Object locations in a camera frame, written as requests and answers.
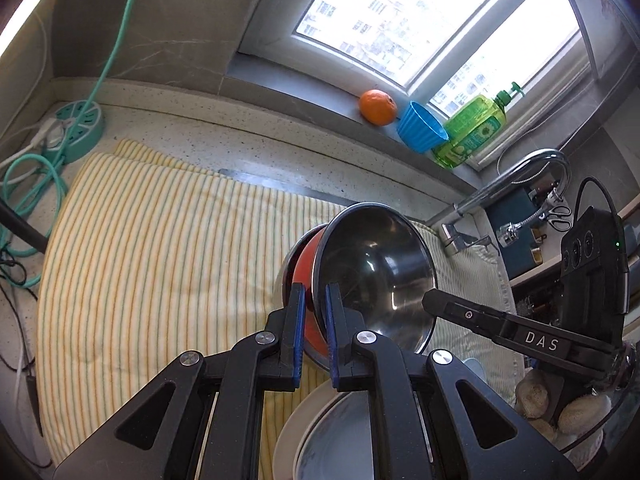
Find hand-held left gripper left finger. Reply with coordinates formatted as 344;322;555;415
52;282;307;480

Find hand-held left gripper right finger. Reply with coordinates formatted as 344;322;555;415
325;284;576;480

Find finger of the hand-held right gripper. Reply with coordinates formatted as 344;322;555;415
422;289;516;346

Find light blue bowl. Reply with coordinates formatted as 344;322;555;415
462;357;486;386

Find small steel bowl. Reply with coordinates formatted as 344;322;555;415
281;225;326;311

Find steel bowl with red outside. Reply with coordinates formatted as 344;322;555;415
290;202;436;371

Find large white leaf-print plate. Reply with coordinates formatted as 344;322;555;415
272;380;351;480

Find person's right hand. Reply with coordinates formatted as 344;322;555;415
515;372;613;436

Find wooden shelf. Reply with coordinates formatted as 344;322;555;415
507;252;566;291

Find dark teal box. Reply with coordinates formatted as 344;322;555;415
487;187;561;281

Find chrome faucet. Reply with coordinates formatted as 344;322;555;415
426;149;571;256

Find yellow striped cloth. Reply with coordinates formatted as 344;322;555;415
37;140;516;466

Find green dish soap bottle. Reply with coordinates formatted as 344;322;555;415
432;81;526;169

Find blue ribbed cup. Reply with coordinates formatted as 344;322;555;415
396;101;449;153

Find orange fruit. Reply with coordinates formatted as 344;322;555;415
358;90;398;126

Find round teal power strip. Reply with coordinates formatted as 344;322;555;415
42;101;106;163

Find window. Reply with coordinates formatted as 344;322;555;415
237;0;601;171

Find black-handled scissors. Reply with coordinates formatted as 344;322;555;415
542;200;573;231

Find flexible metal sprayer hose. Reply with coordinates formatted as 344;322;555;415
497;205;551;243

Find long black cable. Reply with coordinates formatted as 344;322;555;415
0;245;46;441

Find white plug with cable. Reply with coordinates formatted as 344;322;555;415
0;117;66;183

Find white ring light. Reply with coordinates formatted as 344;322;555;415
0;0;71;56

